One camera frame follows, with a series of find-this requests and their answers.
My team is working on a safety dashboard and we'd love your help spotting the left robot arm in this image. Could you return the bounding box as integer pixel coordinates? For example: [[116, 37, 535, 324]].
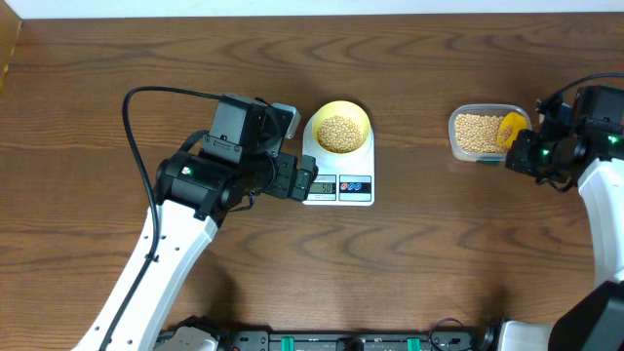
[[76, 95, 318, 350]]

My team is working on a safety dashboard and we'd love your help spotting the white digital kitchen scale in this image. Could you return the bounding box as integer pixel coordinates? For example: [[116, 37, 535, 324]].
[[303, 113, 375, 207]]

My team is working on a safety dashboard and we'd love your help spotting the clear plastic soybean container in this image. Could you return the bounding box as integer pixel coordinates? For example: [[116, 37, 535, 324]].
[[448, 103, 531, 163]]

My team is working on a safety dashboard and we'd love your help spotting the pale yellow bowl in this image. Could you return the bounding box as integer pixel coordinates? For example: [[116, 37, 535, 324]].
[[311, 100, 372, 154]]

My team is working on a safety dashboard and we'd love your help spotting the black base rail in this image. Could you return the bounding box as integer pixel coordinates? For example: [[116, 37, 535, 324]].
[[153, 316, 493, 351]]

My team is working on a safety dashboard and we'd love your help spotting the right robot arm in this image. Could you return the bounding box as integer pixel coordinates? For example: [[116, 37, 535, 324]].
[[493, 86, 623, 351]]

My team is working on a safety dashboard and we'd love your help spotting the yellow measuring scoop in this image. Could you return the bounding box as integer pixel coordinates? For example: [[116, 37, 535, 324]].
[[496, 112, 528, 149]]

